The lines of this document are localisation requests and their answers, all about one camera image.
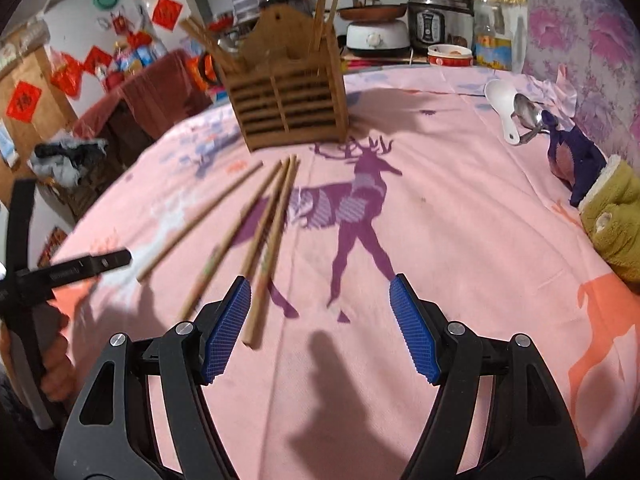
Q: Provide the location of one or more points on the clear bottle yellow cap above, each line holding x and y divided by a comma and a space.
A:
520, 20

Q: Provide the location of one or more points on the person's left hand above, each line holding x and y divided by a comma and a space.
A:
57, 375

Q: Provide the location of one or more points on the pile of grey clothes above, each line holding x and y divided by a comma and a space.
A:
65, 160

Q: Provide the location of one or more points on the pink deer print tablecloth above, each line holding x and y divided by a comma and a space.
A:
450, 210

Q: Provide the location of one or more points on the white electric stove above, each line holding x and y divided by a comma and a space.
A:
375, 37

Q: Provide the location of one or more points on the wooden chair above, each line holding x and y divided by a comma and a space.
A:
80, 200

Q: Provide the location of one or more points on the black pressure cooker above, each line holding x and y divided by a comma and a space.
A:
435, 25

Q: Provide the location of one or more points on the red wall decorations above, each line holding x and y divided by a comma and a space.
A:
75, 72

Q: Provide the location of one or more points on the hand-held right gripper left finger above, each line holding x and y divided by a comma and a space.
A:
227, 330

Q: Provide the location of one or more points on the yellow-green plush cloth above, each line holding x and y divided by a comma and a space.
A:
615, 215

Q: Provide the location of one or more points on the wooden utensil holder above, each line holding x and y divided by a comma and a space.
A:
290, 100

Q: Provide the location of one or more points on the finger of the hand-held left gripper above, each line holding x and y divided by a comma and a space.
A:
95, 264

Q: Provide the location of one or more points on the purple cloth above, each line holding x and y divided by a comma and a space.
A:
575, 160

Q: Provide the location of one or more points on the red printed box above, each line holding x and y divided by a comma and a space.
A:
52, 247

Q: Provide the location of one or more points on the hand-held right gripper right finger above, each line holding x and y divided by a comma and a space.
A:
415, 330

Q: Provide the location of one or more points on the wooden door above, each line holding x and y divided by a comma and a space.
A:
30, 60

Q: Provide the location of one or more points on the wooden chopstick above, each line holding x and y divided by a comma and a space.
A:
265, 220
332, 10
217, 42
232, 240
318, 15
270, 265
200, 221
207, 42

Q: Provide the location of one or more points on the red cloth covered table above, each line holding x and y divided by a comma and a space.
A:
150, 90

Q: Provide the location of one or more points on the red paper square on refrigerator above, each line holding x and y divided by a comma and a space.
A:
167, 13

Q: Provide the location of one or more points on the red and white bowl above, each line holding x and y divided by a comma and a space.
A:
450, 56

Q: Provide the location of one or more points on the clear oil bottle yellow label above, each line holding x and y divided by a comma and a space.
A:
492, 50

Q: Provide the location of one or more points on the metal spoon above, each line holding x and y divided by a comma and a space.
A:
525, 110

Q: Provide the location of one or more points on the floral pink cloth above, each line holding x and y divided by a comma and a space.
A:
590, 35

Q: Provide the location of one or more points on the red paper square on door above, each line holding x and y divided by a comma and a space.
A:
24, 101

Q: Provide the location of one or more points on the white rice spoon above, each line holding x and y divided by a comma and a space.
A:
500, 95

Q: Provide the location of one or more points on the red printed bag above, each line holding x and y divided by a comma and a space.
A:
207, 75

